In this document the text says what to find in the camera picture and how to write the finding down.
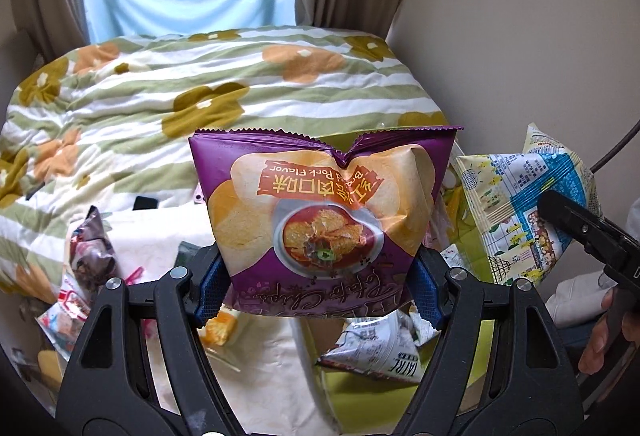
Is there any red white shrimp chip bag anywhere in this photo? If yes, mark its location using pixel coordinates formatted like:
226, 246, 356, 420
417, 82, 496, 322
37, 272, 91, 361

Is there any small pink candy bag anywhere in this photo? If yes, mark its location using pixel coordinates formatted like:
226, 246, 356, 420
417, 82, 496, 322
125, 267, 144, 286

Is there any blue white snack bag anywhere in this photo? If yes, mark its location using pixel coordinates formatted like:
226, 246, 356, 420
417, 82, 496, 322
454, 123, 601, 286

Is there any dark purple cartoon snack bag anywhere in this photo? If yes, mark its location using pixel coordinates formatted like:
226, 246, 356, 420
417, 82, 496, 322
70, 206, 116, 302

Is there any grey newsprint snack bag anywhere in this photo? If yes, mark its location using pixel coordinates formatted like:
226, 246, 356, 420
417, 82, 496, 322
317, 309, 439, 384

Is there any purple potato chip bag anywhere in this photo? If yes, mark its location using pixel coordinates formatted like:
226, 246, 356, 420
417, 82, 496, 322
190, 127, 457, 317

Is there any orange cake snack bag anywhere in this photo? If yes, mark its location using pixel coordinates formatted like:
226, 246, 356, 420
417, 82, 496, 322
198, 306, 240, 347

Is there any person's right hand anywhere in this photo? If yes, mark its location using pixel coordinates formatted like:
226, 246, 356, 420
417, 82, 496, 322
578, 288, 639, 375

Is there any green cardboard box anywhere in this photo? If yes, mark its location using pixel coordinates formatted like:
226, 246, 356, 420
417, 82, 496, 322
294, 129, 501, 436

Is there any floral green striped duvet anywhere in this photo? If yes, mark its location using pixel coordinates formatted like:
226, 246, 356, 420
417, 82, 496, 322
1, 26, 446, 303

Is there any black cable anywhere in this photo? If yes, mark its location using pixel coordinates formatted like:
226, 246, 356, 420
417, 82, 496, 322
589, 117, 640, 173

